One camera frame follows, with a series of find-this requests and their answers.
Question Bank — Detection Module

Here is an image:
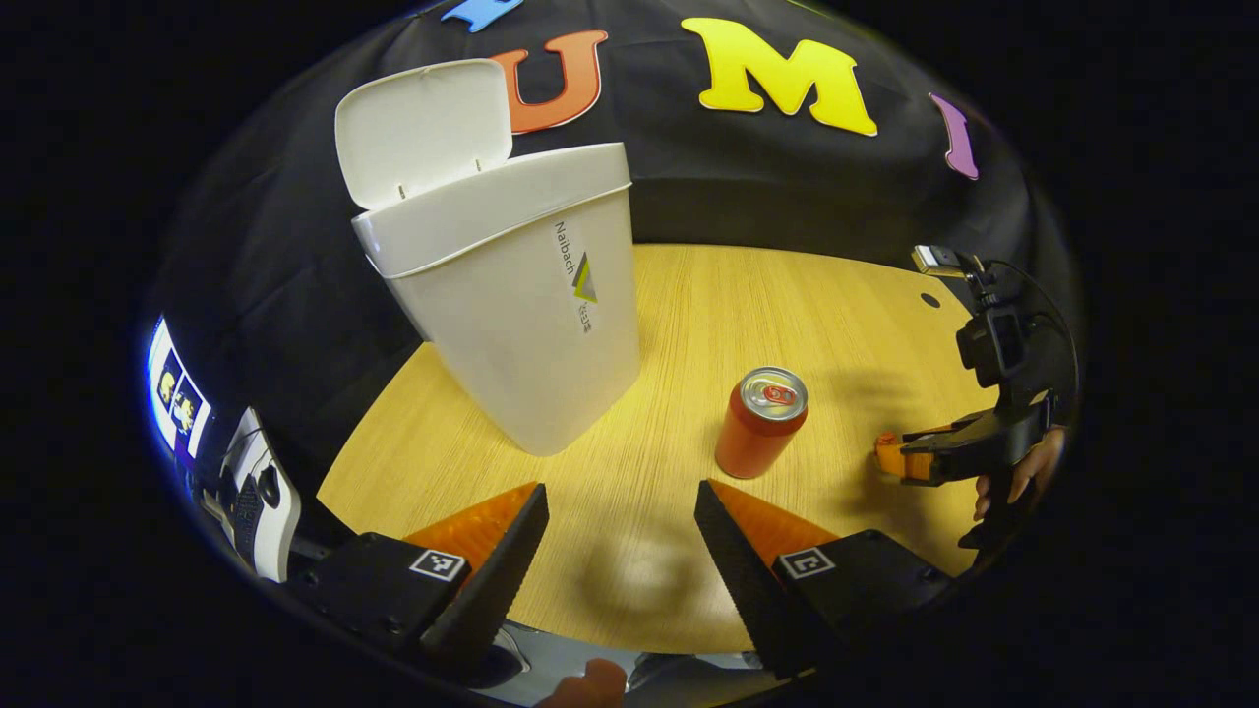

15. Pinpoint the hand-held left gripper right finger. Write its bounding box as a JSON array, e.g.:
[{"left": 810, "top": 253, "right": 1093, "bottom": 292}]
[{"left": 694, "top": 479, "right": 960, "bottom": 681}]

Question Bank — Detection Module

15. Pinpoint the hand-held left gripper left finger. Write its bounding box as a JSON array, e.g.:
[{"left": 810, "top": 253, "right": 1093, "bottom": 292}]
[{"left": 285, "top": 482, "right": 550, "bottom": 679}]

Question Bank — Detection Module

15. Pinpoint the white and black device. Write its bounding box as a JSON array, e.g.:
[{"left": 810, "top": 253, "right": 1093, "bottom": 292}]
[{"left": 202, "top": 406, "right": 303, "bottom": 583}]

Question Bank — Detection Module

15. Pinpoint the black backdrop cloth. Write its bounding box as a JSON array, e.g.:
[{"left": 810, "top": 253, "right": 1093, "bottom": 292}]
[{"left": 148, "top": 0, "right": 1078, "bottom": 493}]

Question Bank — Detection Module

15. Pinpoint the red pop can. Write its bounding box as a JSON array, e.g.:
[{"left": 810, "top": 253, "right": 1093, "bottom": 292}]
[{"left": 715, "top": 367, "right": 809, "bottom": 481}]

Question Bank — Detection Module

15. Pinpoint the computer monitor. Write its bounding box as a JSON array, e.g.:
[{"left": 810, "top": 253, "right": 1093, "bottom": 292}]
[{"left": 148, "top": 317, "right": 212, "bottom": 463}]

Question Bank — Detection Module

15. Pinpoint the white desktop garbage bin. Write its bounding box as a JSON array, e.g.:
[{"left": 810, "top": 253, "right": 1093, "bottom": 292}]
[{"left": 334, "top": 59, "right": 642, "bottom": 457}]

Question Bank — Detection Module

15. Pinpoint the wooden desktop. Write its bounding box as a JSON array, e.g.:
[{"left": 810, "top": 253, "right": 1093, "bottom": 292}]
[{"left": 317, "top": 244, "right": 994, "bottom": 655}]

